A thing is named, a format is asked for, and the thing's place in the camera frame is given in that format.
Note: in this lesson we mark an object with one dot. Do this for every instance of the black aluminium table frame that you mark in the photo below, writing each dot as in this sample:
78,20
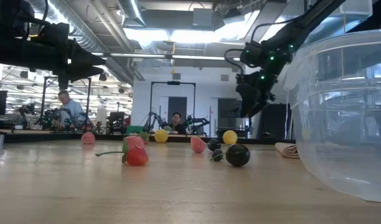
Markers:
38,137

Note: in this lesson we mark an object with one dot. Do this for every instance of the yellow lemon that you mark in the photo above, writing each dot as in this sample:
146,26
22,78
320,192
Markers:
161,136
230,137

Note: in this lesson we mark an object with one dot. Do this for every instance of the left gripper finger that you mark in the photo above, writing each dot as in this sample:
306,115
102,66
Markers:
81,57
84,72

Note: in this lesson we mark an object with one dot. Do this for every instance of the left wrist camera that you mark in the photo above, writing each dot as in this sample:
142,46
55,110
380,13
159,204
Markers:
63,82

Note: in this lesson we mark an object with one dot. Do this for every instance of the person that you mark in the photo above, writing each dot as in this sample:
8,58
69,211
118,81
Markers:
177,124
73,109

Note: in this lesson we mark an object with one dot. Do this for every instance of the small dark berry with stem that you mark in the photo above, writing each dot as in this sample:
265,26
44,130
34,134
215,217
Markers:
217,155

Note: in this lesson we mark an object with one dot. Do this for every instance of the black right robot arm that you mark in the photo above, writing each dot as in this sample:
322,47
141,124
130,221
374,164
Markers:
302,28

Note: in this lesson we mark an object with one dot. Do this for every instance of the black equipment cart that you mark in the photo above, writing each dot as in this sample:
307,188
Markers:
228,124

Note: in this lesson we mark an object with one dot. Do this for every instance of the red strawberry with long stem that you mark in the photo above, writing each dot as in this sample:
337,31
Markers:
137,155

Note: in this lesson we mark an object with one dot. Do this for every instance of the green crate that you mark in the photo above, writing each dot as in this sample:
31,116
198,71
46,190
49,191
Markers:
133,129

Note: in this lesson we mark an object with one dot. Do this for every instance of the background black robot arm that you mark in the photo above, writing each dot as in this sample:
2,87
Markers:
198,121
153,119

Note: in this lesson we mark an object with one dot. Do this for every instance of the black upright panel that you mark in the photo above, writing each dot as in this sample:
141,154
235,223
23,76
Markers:
274,121

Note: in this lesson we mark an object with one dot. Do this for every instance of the clear plastic container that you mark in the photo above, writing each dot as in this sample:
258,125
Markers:
349,124

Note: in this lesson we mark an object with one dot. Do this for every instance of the pink strawberry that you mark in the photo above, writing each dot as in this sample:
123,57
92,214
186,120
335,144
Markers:
88,138
134,141
198,144

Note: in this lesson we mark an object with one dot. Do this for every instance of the long linear ceiling light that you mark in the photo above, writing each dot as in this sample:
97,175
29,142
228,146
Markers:
193,57

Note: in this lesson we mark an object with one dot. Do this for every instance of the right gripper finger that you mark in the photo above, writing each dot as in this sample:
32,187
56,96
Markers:
251,104

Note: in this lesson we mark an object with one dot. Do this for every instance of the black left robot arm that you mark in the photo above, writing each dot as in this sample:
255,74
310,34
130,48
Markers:
10,18

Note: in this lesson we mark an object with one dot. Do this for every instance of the black gantry frame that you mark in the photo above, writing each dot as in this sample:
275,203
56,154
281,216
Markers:
88,105
173,82

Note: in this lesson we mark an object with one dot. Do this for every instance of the blackberry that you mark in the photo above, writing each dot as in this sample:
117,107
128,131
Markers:
214,144
237,155

